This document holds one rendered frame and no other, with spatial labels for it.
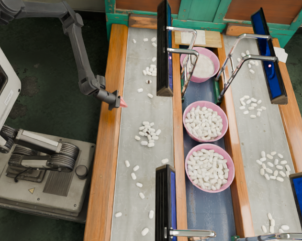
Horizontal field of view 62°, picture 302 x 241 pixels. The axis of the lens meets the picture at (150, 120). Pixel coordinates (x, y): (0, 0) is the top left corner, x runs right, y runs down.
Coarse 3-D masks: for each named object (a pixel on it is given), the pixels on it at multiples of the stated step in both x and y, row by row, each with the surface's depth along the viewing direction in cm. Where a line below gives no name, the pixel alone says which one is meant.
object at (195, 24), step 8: (112, 16) 172; (120, 16) 172; (128, 16) 172; (128, 24) 178; (176, 24) 177; (184, 24) 177; (192, 24) 177; (200, 24) 177; (208, 24) 177; (216, 24) 177; (224, 24) 177; (272, 32) 182; (280, 32) 182; (288, 32) 181; (280, 40) 188; (288, 40) 188
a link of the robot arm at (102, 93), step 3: (102, 87) 129; (99, 90) 125; (102, 90) 126; (105, 90) 128; (96, 93) 125; (99, 93) 125; (102, 93) 126; (105, 93) 127; (93, 96) 127; (96, 96) 125; (99, 96) 125; (102, 96) 126; (105, 96) 127; (102, 99) 128
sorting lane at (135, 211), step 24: (144, 48) 172; (144, 96) 153; (144, 120) 145; (168, 120) 147; (120, 144) 137; (168, 144) 140; (120, 168) 131; (144, 168) 132; (120, 192) 125; (144, 192) 126; (120, 216) 120; (144, 216) 121; (120, 240) 115; (144, 240) 116
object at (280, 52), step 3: (276, 48) 180; (279, 48) 180; (276, 51) 178; (279, 51) 179; (282, 51) 179; (276, 54) 177; (279, 54) 177; (282, 54) 178; (285, 54) 178; (279, 57) 176; (282, 57) 176; (285, 57) 177; (279, 60) 174; (282, 60) 175; (285, 60) 175
